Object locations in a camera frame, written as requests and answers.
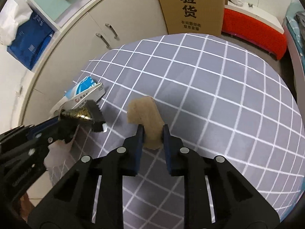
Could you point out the blue paper bag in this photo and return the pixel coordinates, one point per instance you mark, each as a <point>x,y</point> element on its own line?
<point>31,40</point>

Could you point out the grey checked tablecloth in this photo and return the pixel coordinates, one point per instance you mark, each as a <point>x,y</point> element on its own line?
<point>217,97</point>

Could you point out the gold black foil wrapper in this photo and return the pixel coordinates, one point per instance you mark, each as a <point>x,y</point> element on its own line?
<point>87,114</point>

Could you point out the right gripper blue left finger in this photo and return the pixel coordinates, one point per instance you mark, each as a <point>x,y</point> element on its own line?
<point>132,155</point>

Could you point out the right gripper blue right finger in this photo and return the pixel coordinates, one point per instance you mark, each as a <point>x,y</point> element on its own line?
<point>175,163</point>

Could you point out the beige cabinet doors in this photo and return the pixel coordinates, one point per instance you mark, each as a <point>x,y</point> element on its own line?
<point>100,25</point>

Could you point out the large brown cardboard box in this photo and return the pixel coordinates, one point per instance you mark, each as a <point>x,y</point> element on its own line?
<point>193,16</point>

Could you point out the grey folded blanket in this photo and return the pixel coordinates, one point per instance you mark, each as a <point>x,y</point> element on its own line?
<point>300,17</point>

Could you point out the red bench with white top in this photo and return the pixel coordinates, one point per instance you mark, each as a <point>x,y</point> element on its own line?
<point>257,27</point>

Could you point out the blue white tube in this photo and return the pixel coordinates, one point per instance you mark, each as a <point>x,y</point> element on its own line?
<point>86,89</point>

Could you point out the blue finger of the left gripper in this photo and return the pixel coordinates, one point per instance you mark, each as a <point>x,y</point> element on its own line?
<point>48,129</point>
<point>67,131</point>

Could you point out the beige felt piece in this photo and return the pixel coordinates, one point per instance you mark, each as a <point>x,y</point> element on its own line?
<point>143,111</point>

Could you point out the white bed frame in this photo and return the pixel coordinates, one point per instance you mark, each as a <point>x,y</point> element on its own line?
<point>296,49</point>

